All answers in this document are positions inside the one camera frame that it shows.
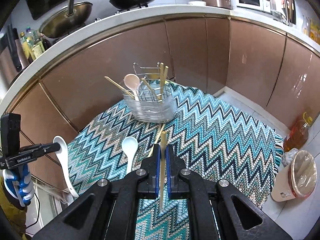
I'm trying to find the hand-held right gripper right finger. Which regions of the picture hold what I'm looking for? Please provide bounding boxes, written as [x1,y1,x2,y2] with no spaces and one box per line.
[165,144,292,240]

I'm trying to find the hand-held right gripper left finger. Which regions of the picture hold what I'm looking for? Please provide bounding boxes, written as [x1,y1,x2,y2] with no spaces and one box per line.
[31,144,162,240]

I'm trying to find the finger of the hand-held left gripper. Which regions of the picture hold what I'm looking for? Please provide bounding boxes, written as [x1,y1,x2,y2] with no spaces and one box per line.
[20,142,62,159]

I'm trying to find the white ceramic spoon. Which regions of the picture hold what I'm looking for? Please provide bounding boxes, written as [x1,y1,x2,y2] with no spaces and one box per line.
[53,135,79,198]

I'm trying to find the bamboo chopstick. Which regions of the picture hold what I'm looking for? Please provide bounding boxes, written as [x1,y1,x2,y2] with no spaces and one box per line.
[159,62,165,98]
[159,132,167,210]
[104,76,135,98]
[161,65,169,100]
[147,124,166,158]
[141,78,162,101]

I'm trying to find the pale blue ceramic spoon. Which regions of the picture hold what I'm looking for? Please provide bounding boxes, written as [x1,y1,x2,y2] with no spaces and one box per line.
[121,137,139,174]

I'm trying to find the wire utensil holder with tray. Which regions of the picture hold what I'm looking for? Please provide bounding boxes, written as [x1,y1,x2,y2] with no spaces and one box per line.
[122,62,175,123]

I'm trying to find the person's left forearm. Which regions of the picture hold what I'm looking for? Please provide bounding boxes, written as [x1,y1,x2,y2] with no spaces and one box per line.
[0,176,28,240]

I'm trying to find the person's left hand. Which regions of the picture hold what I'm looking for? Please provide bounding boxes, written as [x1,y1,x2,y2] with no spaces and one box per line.
[2,166,35,207]

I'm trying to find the zigzag patterned cloth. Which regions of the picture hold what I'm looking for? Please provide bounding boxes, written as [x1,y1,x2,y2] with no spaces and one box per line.
[67,79,284,240]

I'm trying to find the black knife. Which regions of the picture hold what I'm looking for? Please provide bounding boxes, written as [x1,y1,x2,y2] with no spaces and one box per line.
[7,24,18,68]
[12,27,23,70]

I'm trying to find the yellow oil bottle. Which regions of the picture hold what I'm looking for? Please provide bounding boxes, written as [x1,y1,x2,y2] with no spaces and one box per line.
[20,31,32,60]

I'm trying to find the green cap plastic bottle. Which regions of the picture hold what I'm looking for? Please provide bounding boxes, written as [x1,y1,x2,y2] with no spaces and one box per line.
[25,26,40,58]

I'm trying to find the dark sauce bottle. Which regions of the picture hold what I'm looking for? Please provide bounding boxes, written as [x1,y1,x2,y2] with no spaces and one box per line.
[40,34,52,52]

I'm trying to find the beige trash bin with liner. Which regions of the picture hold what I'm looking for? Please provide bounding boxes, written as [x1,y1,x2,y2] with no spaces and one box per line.
[270,150,317,202]

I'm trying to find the crumpled white plastic bag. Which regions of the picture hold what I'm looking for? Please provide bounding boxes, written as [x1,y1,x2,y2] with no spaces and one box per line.
[281,148,298,167]

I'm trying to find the brown kitchen cabinet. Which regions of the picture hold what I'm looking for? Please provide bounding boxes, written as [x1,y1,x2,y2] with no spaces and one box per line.
[0,15,320,200]

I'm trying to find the large cooking oil bottle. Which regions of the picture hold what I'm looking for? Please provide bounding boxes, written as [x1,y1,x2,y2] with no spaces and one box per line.
[283,112,313,153]

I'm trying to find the black gas stove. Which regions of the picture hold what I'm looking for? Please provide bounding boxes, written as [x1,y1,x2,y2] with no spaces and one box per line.
[94,2,150,23]

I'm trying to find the white kitchen countertop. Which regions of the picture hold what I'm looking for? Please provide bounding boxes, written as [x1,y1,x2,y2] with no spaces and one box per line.
[0,4,320,105]

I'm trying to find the rose gold rice cooker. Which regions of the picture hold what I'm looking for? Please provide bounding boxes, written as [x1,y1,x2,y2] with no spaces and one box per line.
[200,0,232,9]

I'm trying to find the clear glass jar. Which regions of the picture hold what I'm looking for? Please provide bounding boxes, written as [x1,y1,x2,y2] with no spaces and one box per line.
[301,15,310,35]

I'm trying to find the yellow packet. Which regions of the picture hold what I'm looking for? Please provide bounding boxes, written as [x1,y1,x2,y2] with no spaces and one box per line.
[310,21,320,43]

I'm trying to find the wooden cutting board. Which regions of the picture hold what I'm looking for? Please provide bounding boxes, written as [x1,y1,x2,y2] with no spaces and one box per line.
[287,0,297,27]

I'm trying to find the thin black cable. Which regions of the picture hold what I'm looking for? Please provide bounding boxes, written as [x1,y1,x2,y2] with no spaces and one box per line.
[25,192,42,230]

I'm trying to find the bronze wok with steel handle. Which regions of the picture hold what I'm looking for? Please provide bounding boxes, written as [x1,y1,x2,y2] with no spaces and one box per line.
[39,0,93,39]

